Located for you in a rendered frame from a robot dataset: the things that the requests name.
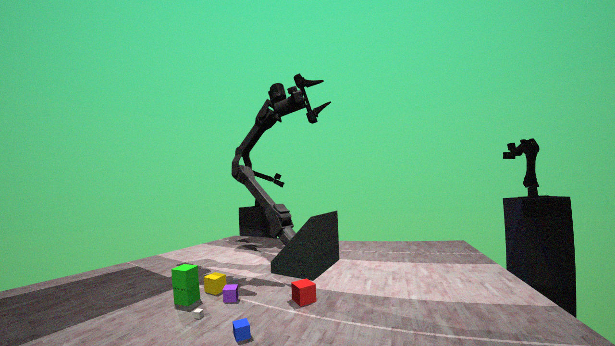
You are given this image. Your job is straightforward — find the yellow block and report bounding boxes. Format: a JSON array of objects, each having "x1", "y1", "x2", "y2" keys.
[{"x1": 204, "y1": 272, "x2": 227, "y2": 295}]

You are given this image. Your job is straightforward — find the purple block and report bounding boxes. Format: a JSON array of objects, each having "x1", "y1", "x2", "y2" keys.
[{"x1": 222, "y1": 284, "x2": 239, "y2": 303}]

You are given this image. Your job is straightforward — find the blue block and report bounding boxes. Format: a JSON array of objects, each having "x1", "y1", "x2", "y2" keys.
[{"x1": 233, "y1": 318, "x2": 251, "y2": 342}]

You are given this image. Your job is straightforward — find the red block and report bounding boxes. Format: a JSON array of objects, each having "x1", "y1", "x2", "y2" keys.
[{"x1": 292, "y1": 278, "x2": 317, "y2": 306}]

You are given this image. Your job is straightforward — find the green block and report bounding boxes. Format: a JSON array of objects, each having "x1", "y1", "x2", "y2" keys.
[
  {"x1": 173, "y1": 282, "x2": 200, "y2": 306},
  {"x1": 172, "y1": 264, "x2": 198, "y2": 289}
]

